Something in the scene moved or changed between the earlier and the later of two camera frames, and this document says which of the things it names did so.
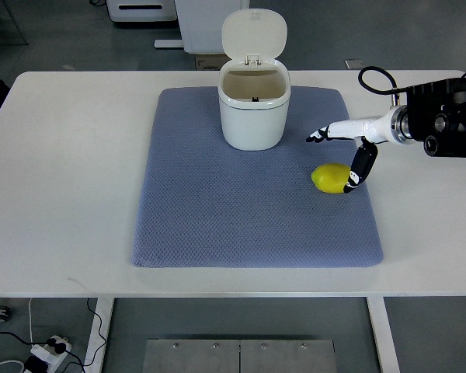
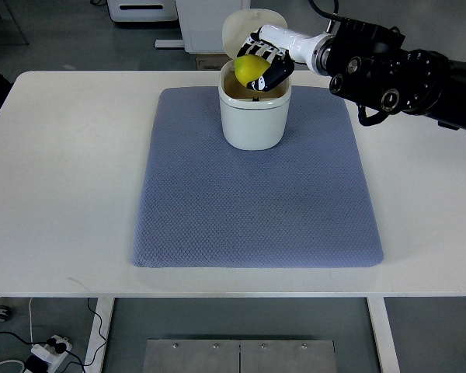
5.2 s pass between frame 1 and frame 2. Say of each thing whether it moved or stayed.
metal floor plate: stayed
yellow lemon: moved
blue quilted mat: stayed
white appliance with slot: stayed
